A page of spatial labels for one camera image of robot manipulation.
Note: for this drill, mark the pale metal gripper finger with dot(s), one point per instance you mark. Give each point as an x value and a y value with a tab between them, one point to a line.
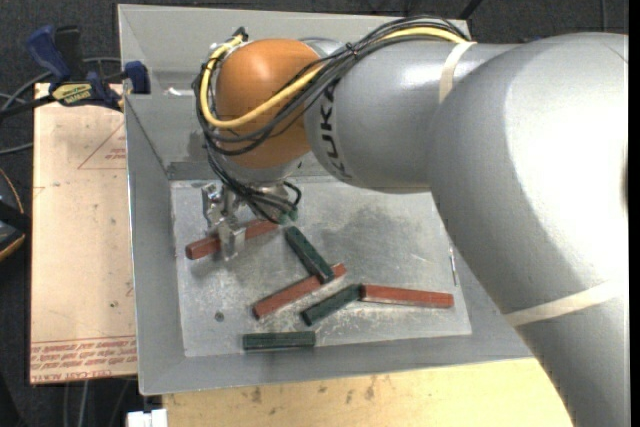
232	242
211	201

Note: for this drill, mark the red-brown block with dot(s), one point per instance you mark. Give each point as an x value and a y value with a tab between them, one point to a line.
406	297
290	295
200	247

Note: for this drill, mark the dark green flat block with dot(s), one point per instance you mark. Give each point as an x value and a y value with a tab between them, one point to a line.
310	256
279	340
330	305

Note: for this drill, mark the brown cardboard board, red print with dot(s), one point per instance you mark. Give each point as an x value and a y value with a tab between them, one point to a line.
80	235

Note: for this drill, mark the grey metal bin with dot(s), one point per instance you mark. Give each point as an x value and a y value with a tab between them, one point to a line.
400	240

